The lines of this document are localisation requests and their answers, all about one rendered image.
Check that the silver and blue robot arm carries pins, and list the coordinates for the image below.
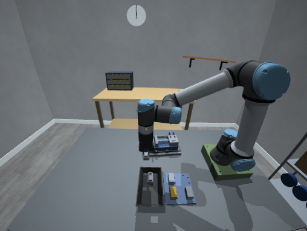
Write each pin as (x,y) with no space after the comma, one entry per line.
(263,83)

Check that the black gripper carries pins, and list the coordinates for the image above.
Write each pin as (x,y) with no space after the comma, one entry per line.
(145,136)

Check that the yellow rectangular block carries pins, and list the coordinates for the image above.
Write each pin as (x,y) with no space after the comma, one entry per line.
(173,195)

